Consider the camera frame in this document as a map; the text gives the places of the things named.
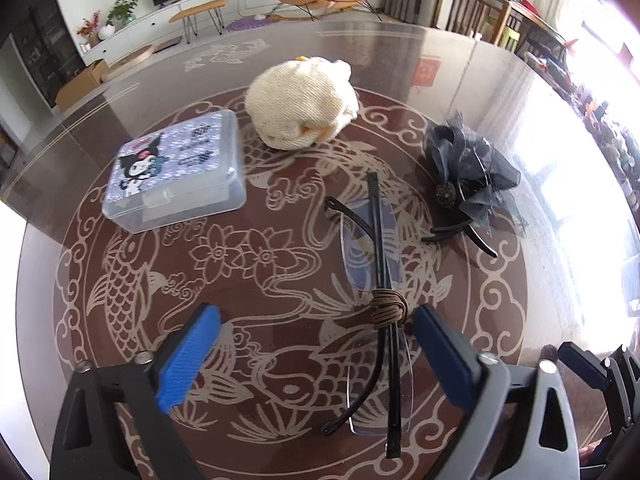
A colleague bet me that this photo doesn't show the white tv cabinet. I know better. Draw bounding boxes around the white tv cabinet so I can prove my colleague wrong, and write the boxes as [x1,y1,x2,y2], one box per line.
[81,0,277,65]

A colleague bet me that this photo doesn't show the red flower vase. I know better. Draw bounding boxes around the red flower vase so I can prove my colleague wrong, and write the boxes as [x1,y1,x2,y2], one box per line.
[76,11,101,48]

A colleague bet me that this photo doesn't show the green potted plant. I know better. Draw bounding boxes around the green potted plant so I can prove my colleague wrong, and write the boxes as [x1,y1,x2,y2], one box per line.
[106,0,139,27]

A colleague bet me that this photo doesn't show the dark tulle flower hairclip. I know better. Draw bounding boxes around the dark tulle flower hairclip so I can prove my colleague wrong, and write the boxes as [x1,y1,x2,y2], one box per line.
[422,112,526,259]

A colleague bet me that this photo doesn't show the dark wooden dining chair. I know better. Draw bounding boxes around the dark wooden dining chair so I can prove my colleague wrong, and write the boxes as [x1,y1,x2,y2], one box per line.
[431,0,566,56]

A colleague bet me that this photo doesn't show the brown cardboard box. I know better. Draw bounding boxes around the brown cardboard box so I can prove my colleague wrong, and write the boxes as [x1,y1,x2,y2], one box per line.
[55,60,108,112]

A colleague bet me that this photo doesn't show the white cardboard storage box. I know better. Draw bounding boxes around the white cardboard storage box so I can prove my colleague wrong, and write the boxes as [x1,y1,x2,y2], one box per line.
[1,204,38,479]

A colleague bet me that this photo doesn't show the black display shelf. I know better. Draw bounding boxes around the black display shelf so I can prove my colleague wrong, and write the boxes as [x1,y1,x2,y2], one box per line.
[12,0,86,108]

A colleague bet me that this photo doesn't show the clear plastic cartoon box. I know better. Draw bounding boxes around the clear plastic cartoon box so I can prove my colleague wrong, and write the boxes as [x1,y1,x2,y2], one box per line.
[102,110,246,234]

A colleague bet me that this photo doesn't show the orange wooden bench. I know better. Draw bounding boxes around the orange wooden bench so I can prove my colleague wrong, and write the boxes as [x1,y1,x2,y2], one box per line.
[169,0,230,44]

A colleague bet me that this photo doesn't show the black rimmed glasses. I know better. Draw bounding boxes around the black rimmed glasses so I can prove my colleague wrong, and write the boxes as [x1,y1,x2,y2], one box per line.
[322,171,410,460]

